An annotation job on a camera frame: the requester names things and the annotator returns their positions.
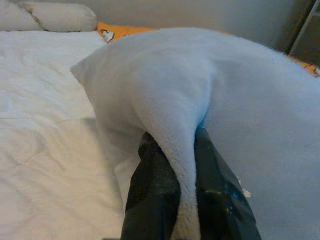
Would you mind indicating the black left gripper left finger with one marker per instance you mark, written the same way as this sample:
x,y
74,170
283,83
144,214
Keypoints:
x,y
152,200

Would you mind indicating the beige bolster pillow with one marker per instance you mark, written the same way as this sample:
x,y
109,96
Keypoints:
x,y
62,17

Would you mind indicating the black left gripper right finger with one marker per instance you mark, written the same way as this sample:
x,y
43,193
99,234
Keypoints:
x,y
217,205

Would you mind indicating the grey plush pillow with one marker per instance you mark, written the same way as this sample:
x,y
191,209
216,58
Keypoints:
x,y
200,87

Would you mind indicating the white quilted mattress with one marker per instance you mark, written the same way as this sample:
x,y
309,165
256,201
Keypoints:
x,y
37,125

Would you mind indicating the yellow cartoon print blanket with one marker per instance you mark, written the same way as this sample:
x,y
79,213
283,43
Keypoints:
x,y
120,30

